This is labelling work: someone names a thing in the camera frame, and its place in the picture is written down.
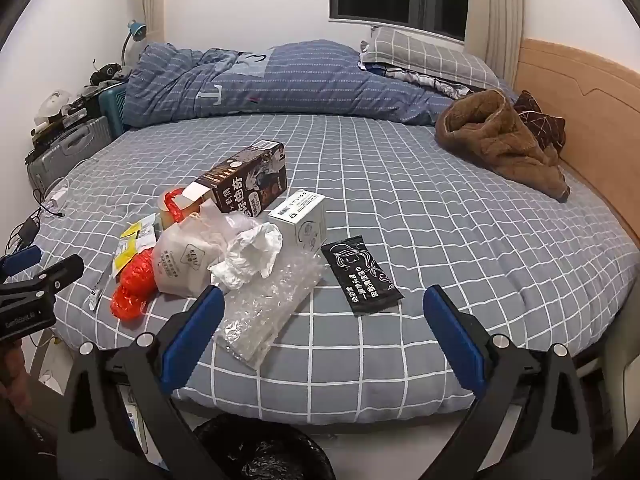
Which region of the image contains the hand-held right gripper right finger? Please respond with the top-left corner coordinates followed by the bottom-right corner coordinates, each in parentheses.
top-left (422, 284), bottom-right (596, 480)

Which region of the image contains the black trash bin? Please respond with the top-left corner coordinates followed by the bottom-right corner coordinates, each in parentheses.
top-left (192, 412), bottom-right (336, 480)

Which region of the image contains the cream paper cup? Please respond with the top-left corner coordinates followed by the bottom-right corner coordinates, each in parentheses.
top-left (157, 195), bottom-right (206, 231)

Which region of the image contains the white round appliance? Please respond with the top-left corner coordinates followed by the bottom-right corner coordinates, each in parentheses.
top-left (35, 90), bottom-right (71, 126)

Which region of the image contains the blue desk lamp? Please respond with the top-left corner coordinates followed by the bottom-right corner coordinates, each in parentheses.
top-left (121, 20), bottom-right (148, 68)

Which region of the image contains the thin clear wrapper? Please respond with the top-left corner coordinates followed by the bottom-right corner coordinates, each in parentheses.
top-left (86, 270), bottom-right (108, 311)

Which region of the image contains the brown fleece garment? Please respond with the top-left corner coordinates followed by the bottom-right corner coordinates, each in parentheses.
top-left (435, 89), bottom-right (571, 203)

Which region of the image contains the dark brown patterned cushion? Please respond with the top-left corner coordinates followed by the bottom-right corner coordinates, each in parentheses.
top-left (514, 91), bottom-right (566, 153)

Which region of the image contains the orange net bag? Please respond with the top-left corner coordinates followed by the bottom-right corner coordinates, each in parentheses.
top-left (111, 250), bottom-right (153, 320)

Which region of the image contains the bed with grey checked sheet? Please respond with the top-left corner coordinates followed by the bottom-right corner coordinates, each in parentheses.
top-left (45, 110), bottom-right (640, 416)

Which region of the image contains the black printed sachet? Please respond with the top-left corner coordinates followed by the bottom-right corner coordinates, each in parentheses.
top-left (320, 236), bottom-right (405, 317)

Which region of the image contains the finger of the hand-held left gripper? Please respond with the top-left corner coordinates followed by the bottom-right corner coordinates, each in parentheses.
top-left (0, 246), bottom-right (42, 277)
top-left (0, 254), bottom-right (85, 302)

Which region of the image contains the yellow packet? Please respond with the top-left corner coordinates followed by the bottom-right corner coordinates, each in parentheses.
top-left (112, 214), bottom-right (158, 278)

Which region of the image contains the patterned white blue cloth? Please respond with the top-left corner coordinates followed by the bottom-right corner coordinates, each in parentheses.
top-left (390, 67), bottom-right (481, 101)

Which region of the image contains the white paper bag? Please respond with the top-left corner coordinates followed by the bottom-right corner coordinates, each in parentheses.
top-left (152, 210), bottom-right (236, 296)

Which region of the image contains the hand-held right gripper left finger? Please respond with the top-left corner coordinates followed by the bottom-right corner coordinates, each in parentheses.
top-left (56, 285), bottom-right (226, 480)

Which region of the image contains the white tissue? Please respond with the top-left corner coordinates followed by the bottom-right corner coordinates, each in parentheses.
top-left (210, 212), bottom-right (283, 291)

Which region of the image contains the black pouch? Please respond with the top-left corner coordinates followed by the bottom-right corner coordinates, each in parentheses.
top-left (90, 62), bottom-right (126, 86)

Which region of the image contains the wooden headboard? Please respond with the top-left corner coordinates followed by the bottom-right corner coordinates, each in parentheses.
top-left (515, 37), bottom-right (640, 241)

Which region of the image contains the small white box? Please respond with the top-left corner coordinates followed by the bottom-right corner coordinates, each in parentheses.
top-left (268, 189), bottom-right (327, 251)

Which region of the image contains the clear bubble wrap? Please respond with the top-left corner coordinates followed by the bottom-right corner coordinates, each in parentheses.
top-left (214, 247), bottom-right (326, 368)

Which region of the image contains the black power adapter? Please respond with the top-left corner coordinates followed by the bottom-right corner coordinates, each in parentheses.
top-left (12, 217), bottom-right (38, 248)

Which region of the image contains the wide beige curtain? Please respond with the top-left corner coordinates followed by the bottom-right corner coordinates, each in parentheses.
top-left (462, 0), bottom-right (525, 86)

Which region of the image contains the grey suitcase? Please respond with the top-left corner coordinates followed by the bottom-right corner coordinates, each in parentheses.
top-left (26, 115), bottom-right (112, 193)

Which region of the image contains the teal plastic crate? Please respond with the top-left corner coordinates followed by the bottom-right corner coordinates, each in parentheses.
top-left (98, 82), bottom-right (128, 138)

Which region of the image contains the grey checked pillow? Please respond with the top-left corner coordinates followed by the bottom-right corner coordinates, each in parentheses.
top-left (361, 26), bottom-right (501, 92)

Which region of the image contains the person's left hand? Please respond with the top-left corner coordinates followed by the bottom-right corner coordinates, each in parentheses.
top-left (0, 341), bottom-right (31, 408)

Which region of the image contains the brown printed carton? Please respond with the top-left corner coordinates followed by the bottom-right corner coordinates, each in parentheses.
top-left (181, 141), bottom-right (288, 218)

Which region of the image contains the blue striped quilt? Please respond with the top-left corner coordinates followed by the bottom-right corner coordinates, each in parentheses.
top-left (122, 40), bottom-right (453, 128)

